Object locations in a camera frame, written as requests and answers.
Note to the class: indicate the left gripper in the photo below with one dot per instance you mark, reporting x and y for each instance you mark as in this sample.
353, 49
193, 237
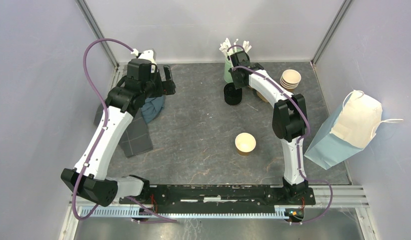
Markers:
166, 87

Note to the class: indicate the brown paper coffee cup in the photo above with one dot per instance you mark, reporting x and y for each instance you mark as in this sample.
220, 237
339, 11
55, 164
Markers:
245, 143

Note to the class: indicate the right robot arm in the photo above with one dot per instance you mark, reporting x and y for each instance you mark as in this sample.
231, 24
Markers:
289, 122

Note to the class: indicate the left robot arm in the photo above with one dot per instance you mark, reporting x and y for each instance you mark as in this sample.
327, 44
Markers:
88, 178

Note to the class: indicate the blue cloth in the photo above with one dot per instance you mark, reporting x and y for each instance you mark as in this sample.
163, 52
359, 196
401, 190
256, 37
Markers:
152, 108

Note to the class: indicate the green straw holder cup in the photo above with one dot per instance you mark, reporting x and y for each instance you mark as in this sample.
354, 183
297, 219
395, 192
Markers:
227, 71

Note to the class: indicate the grey checked cloth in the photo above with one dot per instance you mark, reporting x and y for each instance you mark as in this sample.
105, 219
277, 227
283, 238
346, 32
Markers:
135, 137

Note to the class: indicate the stack of black lids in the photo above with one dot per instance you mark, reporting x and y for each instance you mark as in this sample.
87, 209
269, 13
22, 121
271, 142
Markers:
232, 96

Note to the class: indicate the cardboard cup carrier tray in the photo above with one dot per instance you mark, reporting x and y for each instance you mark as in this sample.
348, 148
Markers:
261, 96

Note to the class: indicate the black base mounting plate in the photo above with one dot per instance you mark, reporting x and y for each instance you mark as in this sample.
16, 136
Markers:
223, 198

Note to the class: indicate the stack of paper cups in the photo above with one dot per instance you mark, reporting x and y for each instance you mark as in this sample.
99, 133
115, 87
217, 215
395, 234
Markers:
290, 79

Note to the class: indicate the light blue paper bag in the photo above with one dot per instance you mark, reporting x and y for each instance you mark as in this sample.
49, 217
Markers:
347, 131

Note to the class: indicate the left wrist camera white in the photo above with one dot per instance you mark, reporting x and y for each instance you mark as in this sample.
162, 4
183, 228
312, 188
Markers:
149, 54

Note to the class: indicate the left aluminium frame post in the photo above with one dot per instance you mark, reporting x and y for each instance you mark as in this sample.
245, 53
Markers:
89, 17

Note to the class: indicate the aluminium frame post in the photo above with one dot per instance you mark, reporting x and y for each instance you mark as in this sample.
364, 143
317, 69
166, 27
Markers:
339, 16
89, 17

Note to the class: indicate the right aluminium frame post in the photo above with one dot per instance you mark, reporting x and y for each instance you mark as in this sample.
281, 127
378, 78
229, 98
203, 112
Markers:
339, 16

